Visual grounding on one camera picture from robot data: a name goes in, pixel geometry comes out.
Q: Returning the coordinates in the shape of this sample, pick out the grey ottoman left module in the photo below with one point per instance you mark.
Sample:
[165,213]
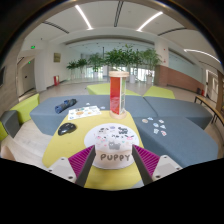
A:
[48,121]

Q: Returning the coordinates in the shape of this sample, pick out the potted green plant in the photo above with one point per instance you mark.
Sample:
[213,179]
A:
[150,59]

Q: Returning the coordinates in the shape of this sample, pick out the grey ottoman right module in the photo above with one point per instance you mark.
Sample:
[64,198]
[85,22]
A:
[165,107]

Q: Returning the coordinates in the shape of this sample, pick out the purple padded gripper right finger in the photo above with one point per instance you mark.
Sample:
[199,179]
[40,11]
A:
[151,166]

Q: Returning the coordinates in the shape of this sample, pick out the yellow-green table module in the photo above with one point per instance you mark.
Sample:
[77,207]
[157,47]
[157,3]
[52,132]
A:
[72,143]

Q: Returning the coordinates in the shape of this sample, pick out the white sticker sheet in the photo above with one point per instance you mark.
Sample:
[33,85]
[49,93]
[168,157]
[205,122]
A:
[83,112]

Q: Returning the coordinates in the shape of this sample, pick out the lime green sofa seat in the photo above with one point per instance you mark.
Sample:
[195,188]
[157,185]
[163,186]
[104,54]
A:
[25,107]

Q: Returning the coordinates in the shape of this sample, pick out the red orange tower with wooden ends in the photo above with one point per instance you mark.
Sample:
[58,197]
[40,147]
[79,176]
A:
[117,93]

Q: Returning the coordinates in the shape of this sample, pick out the folded dark blue umbrella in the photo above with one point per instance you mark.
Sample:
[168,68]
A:
[66,104]

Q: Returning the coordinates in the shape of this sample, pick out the grey ottoman near right module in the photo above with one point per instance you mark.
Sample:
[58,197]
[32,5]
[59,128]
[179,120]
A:
[179,138]

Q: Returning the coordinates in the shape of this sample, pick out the red fire extinguisher box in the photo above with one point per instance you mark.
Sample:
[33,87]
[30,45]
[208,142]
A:
[56,80]

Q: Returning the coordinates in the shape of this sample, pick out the black computer mouse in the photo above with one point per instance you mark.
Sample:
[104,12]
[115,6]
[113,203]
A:
[66,128]

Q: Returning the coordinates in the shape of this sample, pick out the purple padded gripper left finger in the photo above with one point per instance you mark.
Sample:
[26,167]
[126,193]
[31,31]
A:
[75,168]

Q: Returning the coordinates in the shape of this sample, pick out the grey ottoman module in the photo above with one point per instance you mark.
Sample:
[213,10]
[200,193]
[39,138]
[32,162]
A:
[165,107]
[48,121]
[179,138]

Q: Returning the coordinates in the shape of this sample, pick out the round puppy mouse pad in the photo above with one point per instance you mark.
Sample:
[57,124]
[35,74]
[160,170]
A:
[113,145]

